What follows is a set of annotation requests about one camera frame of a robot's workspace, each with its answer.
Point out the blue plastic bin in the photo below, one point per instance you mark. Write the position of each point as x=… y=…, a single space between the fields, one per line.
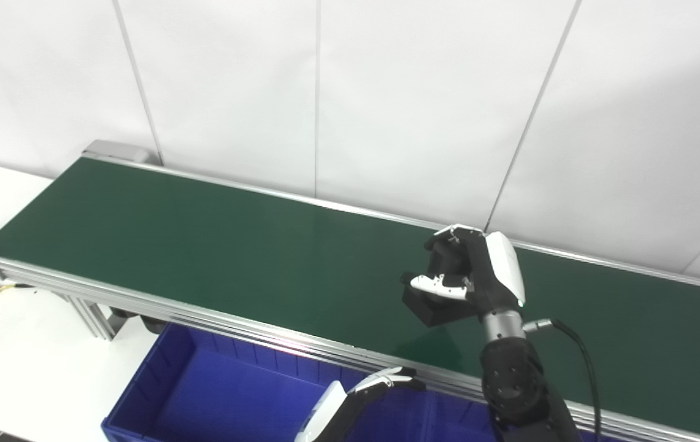
x=215 y=399
x=460 y=423

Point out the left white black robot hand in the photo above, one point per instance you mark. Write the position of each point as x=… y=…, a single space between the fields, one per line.
x=331 y=417

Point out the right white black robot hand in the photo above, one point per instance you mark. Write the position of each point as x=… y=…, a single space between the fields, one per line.
x=491 y=276

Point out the black cylinder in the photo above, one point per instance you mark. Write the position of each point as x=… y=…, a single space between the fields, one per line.
x=442 y=310

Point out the grey conveyor end housing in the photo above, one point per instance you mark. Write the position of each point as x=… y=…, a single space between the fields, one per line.
x=116 y=151

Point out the green conveyor belt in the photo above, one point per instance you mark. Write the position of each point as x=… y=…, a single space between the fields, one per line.
x=264 y=264

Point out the aluminium conveyor leg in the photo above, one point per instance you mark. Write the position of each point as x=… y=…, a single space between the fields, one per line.
x=92 y=316

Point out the black conveyor underside motor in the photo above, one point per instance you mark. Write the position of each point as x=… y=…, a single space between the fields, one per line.
x=141 y=320

